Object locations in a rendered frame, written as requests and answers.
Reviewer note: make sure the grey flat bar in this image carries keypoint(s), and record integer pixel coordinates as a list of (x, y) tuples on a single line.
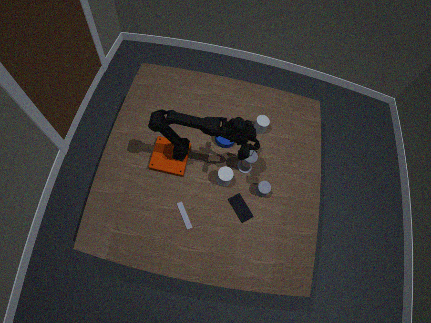
[(184, 215)]

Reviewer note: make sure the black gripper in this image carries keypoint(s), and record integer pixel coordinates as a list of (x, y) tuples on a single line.
[(244, 152)]

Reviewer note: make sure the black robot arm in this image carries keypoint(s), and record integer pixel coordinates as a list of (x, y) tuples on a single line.
[(208, 125)]

